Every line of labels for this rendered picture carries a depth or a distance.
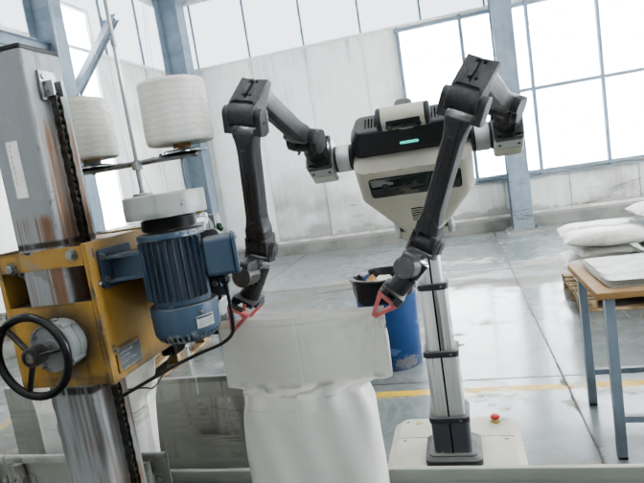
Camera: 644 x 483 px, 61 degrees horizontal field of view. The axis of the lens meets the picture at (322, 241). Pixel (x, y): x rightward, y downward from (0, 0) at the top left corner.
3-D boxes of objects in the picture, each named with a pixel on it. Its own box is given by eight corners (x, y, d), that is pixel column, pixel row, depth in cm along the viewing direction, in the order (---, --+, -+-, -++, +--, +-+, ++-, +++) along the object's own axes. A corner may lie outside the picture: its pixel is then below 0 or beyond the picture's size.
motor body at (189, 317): (233, 324, 131) (215, 221, 128) (205, 345, 116) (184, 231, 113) (176, 329, 135) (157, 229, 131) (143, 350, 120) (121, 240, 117)
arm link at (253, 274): (279, 241, 153) (252, 237, 156) (259, 246, 143) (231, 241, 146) (274, 283, 155) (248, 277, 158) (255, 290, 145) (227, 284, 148)
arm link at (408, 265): (446, 241, 142) (417, 229, 145) (435, 241, 132) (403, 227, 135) (428, 283, 144) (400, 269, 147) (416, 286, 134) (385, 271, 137)
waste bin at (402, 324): (430, 346, 408) (419, 262, 399) (426, 373, 358) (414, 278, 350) (367, 351, 420) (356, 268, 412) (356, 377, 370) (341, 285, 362)
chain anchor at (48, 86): (68, 100, 118) (62, 70, 117) (52, 98, 113) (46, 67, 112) (57, 102, 119) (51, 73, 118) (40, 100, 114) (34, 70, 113)
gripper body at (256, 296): (230, 301, 153) (239, 278, 151) (244, 292, 163) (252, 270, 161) (250, 310, 152) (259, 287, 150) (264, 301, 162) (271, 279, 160)
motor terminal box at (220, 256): (242, 276, 132) (234, 229, 130) (245, 284, 122) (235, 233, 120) (208, 283, 130) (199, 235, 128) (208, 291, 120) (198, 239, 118)
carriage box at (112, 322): (189, 335, 148) (167, 222, 144) (114, 387, 116) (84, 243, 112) (111, 342, 154) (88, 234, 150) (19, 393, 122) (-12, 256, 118)
